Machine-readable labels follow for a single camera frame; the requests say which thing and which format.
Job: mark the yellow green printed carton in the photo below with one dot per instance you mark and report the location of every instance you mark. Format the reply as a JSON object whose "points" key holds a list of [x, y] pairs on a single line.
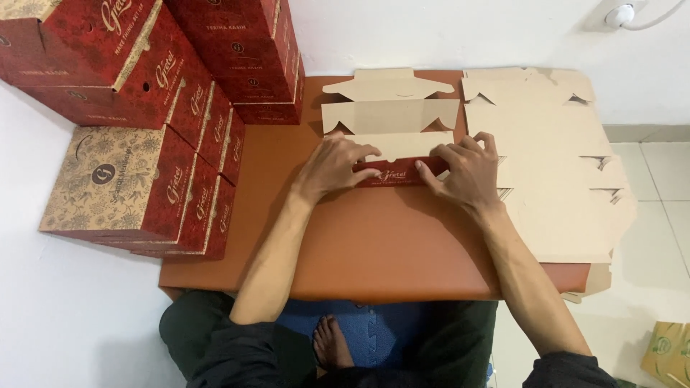
{"points": [[668, 353]]}

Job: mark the blue foam floor mat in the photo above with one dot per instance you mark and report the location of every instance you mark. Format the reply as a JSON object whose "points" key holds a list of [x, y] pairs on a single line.
{"points": [[385, 331]]}

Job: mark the pile of assembled red boxes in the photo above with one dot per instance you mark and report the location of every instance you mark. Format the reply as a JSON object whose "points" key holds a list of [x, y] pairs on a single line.
{"points": [[135, 108]]}

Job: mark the red kraft cardboard box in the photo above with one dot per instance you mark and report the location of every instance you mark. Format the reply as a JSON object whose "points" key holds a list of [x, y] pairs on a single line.
{"points": [[388, 116]]}

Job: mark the person's bare foot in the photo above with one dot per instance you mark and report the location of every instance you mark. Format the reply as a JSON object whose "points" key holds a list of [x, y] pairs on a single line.
{"points": [[331, 345]]}

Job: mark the stack of flat kraft blanks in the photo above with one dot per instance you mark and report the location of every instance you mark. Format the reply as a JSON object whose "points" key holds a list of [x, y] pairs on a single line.
{"points": [[544, 178]]}

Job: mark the person's left hand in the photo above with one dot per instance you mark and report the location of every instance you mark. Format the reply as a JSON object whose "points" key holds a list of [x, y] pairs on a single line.
{"points": [[323, 170]]}

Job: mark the person's right hand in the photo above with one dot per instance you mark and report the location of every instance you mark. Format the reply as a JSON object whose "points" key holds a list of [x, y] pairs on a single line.
{"points": [[468, 175]]}

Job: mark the orange low table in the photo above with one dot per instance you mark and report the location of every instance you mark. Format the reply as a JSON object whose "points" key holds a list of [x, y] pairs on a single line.
{"points": [[377, 248]]}

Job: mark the person's dark green trousers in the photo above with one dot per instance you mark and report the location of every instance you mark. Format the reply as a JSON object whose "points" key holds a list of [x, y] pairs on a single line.
{"points": [[188, 328]]}

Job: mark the white plug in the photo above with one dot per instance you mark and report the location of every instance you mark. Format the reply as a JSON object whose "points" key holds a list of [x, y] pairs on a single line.
{"points": [[620, 14]]}

